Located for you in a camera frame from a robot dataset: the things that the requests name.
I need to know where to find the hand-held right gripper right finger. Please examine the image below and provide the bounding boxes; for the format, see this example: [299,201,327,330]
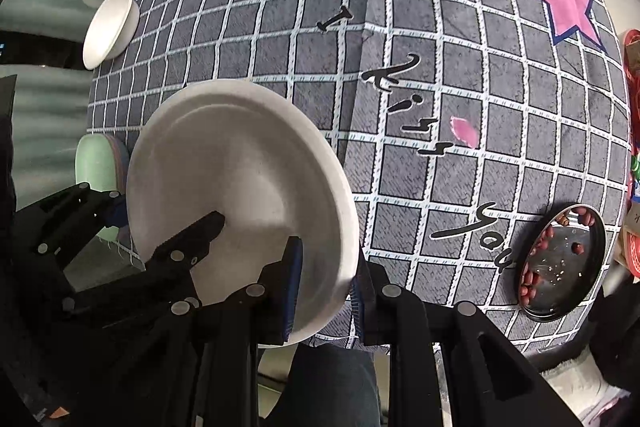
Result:
[349,254,584,427]

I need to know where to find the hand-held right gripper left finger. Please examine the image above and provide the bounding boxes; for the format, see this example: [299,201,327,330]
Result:
[192,249,306,427]

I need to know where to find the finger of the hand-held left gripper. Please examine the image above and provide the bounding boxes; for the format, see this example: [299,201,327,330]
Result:
[144,210,227,316]
[16,183,128,294]

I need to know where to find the green square plate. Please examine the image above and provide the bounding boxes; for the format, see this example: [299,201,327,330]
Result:
[75,133,124,244]

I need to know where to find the pink square plate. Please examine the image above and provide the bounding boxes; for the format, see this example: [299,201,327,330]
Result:
[112,136,132,204]

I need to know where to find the small white bowl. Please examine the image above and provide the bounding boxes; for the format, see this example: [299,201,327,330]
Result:
[82,0,141,71]

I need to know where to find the person's blue jeans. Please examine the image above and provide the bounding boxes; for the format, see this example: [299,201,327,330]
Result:
[260,342,396,427]

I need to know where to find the metal dish of red beans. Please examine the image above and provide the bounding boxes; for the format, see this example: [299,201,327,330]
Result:
[517,203,607,322]

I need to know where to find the red round tray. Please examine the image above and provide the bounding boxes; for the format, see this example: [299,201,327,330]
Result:
[620,29,640,284]

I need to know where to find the grey checked tablecloth with stars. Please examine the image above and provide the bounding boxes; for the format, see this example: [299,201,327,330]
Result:
[86,0,633,355]

